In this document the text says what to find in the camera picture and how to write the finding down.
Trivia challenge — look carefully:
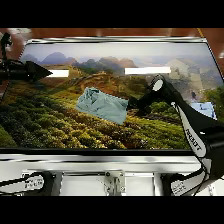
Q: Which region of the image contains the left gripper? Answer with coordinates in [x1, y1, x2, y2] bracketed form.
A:
[0, 60, 31, 83]

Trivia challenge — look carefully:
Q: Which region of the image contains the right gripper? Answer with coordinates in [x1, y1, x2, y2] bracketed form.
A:
[127, 93, 155, 116]

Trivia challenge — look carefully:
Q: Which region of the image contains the pale green shirt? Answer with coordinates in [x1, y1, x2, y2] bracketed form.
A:
[75, 86, 130, 125]

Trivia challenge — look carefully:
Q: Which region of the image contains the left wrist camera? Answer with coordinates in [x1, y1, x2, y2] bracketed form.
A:
[0, 32, 13, 63]

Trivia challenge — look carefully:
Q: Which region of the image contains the silver frame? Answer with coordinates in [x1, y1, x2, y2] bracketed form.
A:
[0, 35, 224, 197]

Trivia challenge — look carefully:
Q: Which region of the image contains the black cable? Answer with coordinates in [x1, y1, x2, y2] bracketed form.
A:
[191, 146, 214, 197]

